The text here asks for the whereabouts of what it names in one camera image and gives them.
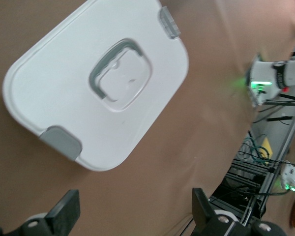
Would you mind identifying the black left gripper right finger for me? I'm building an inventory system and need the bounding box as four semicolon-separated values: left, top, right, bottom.
191;187;243;236

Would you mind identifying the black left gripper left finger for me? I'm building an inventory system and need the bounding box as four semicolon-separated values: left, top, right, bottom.
21;188;81;236

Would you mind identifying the yellow warning sign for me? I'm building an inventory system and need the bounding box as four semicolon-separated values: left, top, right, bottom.
260;137;274;158

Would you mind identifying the white device with green light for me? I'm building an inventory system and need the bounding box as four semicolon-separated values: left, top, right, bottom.
280;163;295;194

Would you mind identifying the white lidded storage box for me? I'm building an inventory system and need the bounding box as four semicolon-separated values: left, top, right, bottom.
1;0;189;172

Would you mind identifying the black metal rack frame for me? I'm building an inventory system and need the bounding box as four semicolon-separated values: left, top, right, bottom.
208;157;270;223

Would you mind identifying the green cable bundle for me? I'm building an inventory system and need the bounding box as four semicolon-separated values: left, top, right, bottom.
237;137;273;166

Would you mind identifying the aluminium frame post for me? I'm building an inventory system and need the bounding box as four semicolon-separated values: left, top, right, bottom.
259;103;295;197

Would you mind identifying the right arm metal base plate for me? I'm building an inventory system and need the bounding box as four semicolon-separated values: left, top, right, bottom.
244;53;265;109

